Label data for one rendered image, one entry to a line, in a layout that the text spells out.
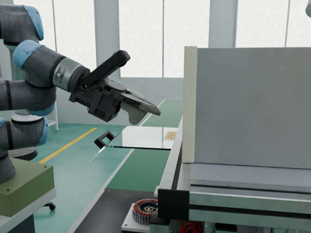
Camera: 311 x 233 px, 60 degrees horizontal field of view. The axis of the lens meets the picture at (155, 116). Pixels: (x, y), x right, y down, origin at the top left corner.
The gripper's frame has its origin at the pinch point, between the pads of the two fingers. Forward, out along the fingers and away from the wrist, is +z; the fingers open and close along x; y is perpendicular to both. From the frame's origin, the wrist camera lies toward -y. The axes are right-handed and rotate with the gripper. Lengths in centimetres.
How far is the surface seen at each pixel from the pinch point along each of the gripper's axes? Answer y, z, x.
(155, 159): 45, 6, -83
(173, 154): 4.3, 7.6, 10.6
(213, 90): -10.5, 8.2, 14.5
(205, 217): 5.1, 14.5, 25.7
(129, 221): 41.6, 6.7, -16.3
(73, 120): 211, -181, -468
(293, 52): -21.2, 16.5, 14.5
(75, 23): 24, -250, -468
